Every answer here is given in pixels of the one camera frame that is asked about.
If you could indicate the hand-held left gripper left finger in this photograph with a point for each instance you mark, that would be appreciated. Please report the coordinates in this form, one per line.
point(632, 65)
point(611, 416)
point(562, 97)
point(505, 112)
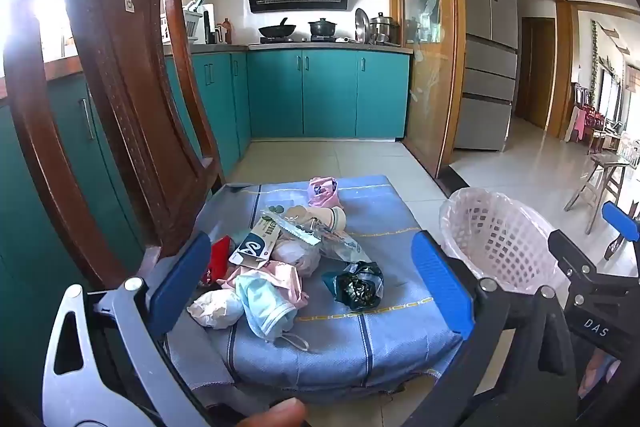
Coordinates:
point(180, 279)

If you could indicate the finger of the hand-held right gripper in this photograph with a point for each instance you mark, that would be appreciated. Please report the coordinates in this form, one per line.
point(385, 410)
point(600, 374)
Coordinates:
point(575, 257)
point(620, 219)

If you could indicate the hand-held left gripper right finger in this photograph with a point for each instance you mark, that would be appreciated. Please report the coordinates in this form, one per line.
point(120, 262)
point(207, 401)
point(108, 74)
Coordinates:
point(442, 287)

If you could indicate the red gold wrapper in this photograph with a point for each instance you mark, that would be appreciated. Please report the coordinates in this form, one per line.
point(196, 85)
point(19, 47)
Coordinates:
point(220, 257)

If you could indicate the white tissue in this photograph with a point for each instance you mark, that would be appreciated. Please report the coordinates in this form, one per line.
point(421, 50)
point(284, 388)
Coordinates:
point(215, 309)

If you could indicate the white plastic mesh basket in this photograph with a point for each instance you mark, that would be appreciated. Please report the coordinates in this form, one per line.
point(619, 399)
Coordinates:
point(505, 237)

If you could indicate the blue white logo card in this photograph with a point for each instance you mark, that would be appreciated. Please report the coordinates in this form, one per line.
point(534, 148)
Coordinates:
point(248, 252)

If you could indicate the dark green wrapper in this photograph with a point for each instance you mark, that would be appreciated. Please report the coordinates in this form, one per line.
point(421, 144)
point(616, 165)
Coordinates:
point(357, 288)

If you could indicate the blue face mask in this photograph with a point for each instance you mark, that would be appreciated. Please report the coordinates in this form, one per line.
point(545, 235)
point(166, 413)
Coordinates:
point(262, 309)

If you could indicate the large pink plastic bag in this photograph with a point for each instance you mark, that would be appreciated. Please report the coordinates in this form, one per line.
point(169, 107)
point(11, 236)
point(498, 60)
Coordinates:
point(285, 279)

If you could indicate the clear printed wrapper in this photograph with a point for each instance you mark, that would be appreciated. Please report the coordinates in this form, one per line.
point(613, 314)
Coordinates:
point(345, 247)

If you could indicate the clear plastic bag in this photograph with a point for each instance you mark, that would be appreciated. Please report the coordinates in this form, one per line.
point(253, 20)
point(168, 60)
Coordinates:
point(297, 259)

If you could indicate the striped paper cup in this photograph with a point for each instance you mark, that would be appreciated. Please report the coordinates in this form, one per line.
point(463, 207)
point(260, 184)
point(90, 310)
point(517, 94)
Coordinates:
point(327, 218)

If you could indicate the small pink plastic bag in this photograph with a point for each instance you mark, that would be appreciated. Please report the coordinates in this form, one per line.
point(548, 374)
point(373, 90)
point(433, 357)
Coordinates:
point(324, 190)

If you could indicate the person's right hand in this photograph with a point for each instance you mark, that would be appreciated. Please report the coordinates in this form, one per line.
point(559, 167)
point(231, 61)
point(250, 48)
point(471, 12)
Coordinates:
point(597, 374)

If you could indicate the person's left hand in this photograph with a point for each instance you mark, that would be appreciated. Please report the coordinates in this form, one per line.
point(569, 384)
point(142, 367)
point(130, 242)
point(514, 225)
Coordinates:
point(277, 414)

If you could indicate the wooden stool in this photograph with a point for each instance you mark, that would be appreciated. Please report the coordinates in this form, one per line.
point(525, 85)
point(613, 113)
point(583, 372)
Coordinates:
point(607, 164)

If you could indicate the clear plastic bin liner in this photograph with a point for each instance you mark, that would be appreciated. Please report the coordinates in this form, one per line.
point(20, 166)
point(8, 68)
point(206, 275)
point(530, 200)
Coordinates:
point(460, 227)

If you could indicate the pink plastic chairs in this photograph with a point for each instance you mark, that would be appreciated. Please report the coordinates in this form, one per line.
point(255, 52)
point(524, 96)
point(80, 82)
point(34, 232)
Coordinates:
point(582, 122)

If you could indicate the blue checked cloth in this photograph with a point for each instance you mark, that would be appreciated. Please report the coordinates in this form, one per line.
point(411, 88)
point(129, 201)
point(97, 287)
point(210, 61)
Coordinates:
point(350, 347)

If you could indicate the brown wooden door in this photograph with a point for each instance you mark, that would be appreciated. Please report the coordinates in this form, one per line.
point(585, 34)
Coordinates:
point(535, 72)

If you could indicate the carved wooden chair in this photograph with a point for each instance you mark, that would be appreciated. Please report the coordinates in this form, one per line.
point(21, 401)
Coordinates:
point(125, 107)

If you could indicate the silver refrigerator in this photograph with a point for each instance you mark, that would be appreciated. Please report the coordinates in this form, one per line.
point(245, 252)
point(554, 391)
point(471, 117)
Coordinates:
point(487, 57)

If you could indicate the wood framed glass door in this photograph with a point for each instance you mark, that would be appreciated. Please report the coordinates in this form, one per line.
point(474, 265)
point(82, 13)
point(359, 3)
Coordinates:
point(425, 57)

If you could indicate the brown bottle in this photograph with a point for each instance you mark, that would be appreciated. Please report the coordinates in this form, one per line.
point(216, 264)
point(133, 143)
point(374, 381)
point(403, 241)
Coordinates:
point(228, 32)

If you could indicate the white kitchen appliance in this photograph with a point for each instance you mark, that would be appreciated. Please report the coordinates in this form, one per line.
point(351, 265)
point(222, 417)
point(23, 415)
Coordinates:
point(209, 24)

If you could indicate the white dish rack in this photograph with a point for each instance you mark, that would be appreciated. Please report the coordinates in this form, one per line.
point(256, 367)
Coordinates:
point(192, 19)

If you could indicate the grey kitchen countertop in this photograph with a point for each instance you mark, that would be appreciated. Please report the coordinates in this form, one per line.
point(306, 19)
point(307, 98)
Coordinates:
point(300, 48)

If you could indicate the stainless steel stockpot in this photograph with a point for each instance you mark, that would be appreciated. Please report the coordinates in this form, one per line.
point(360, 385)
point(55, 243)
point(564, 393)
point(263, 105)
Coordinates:
point(385, 29)

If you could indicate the black wok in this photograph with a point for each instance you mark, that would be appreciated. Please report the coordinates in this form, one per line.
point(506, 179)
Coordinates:
point(276, 30)

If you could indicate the gas stove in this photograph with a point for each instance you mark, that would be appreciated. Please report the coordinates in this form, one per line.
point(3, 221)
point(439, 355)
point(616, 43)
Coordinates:
point(300, 40)

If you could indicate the steel pot lid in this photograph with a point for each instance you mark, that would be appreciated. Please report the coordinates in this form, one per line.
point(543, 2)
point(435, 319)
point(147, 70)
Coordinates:
point(362, 26)

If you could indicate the black cooking pot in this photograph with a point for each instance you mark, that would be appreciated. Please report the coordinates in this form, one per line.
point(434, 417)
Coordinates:
point(324, 28)

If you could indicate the green wall garland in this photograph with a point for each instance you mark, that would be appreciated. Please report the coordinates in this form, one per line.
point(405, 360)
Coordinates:
point(593, 62)

